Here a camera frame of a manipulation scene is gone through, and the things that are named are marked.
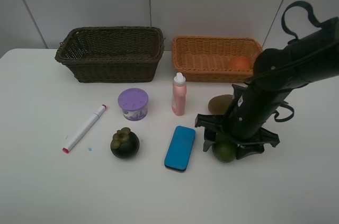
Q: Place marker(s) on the orange round fruit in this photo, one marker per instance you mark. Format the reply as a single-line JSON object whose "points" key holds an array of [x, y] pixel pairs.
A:
{"points": [[239, 63]]}

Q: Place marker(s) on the pink bottle white cap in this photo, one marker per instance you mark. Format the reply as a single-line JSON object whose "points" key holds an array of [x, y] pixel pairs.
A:
{"points": [[179, 94]]}

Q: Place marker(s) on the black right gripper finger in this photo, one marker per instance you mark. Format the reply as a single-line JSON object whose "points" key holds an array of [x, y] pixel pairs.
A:
{"points": [[209, 139], [255, 145]]}

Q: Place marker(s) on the orange wicker basket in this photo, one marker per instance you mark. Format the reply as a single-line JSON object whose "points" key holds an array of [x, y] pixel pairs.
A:
{"points": [[206, 59]]}

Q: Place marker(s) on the purple lid air freshener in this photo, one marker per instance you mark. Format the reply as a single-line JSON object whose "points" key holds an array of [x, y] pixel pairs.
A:
{"points": [[133, 103]]}

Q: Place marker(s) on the dark brown wicker basket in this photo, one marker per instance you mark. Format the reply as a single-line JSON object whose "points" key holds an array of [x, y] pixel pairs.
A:
{"points": [[112, 54]]}

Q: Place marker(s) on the brown kiwi fruit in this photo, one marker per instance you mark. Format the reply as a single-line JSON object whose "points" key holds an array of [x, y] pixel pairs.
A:
{"points": [[218, 105]]}

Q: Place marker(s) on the blue whiteboard eraser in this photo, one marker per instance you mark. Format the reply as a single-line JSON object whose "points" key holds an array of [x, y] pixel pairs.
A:
{"points": [[179, 151]]}

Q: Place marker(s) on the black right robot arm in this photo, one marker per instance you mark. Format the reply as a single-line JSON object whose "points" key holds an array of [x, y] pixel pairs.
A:
{"points": [[276, 73]]}

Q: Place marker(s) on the white marker red caps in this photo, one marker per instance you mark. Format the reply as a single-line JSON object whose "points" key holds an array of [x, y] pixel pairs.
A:
{"points": [[81, 132]]}

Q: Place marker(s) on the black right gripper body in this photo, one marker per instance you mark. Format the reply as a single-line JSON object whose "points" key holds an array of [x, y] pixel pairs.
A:
{"points": [[249, 110]]}

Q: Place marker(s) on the dark purple mangosteen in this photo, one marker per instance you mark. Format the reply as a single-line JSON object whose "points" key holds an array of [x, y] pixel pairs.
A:
{"points": [[125, 144]]}

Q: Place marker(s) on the green avocado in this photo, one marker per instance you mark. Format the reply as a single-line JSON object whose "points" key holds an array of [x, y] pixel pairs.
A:
{"points": [[224, 151]]}

